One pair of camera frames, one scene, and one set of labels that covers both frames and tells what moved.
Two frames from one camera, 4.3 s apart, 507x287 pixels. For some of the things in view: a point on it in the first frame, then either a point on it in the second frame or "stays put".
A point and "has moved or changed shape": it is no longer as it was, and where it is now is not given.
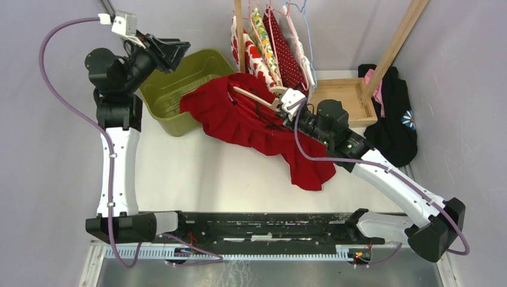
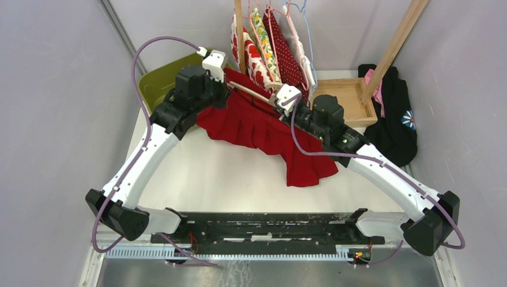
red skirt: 258,128 stays put
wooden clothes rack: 338,103 stays put
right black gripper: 285,117 stays put
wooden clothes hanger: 272,103 has moved or changed shape
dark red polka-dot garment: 287,63 stays put
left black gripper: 167,53 -> 223,91
